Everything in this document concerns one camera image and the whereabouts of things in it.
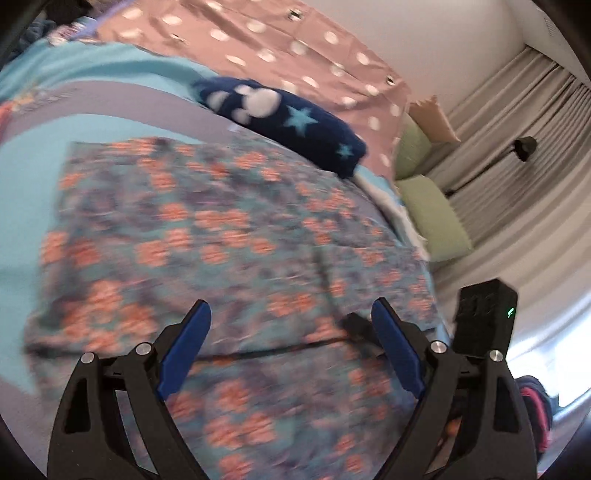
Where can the beige pillow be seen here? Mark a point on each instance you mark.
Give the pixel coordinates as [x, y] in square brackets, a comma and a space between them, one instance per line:
[434, 120]

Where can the navy star print blanket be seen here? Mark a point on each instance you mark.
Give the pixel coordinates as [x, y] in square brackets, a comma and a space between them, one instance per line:
[314, 134]

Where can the white bed sheet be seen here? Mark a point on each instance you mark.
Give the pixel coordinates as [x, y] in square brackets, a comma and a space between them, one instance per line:
[397, 217]

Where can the grey curtain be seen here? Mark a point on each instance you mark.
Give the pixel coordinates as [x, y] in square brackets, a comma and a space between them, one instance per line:
[531, 230]

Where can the dark clothing pile with pink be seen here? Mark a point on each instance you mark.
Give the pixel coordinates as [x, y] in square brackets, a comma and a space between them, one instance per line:
[535, 401]

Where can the pink polka dot sheet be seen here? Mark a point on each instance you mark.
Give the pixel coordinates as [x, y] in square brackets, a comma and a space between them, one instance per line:
[277, 41]

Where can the light blue grey blanket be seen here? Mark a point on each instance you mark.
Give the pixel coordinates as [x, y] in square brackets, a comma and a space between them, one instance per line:
[27, 184]

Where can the small green pillow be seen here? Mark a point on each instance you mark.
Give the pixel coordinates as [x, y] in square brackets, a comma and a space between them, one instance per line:
[411, 152]

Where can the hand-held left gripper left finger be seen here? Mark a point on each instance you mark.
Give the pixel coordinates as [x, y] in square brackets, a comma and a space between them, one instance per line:
[184, 350]

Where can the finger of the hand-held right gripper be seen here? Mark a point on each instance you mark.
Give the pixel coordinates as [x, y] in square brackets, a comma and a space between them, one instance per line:
[360, 330]

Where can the large green pillow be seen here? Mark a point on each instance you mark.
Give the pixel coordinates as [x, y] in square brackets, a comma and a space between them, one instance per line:
[438, 217]

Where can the black floor lamp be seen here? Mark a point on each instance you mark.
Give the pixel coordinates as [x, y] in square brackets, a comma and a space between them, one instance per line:
[526, 147]

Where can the teal floral small garment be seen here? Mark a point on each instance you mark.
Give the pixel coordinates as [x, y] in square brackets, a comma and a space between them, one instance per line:
[207, 240]

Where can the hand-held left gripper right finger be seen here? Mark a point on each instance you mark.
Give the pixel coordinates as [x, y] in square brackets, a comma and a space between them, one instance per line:
[397, 350]

